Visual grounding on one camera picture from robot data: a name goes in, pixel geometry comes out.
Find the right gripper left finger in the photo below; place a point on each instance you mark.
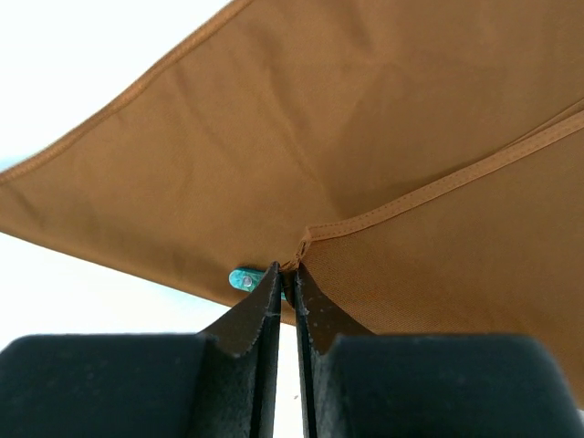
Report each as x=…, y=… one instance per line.
x=220, y=382

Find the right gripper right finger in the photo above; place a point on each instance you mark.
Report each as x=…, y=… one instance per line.
x=355, y=383

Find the green-handled steel knife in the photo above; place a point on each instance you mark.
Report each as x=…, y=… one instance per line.
x=249, y=280

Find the orange-brown cloth napkin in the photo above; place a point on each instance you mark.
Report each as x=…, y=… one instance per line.
x=422, y=159

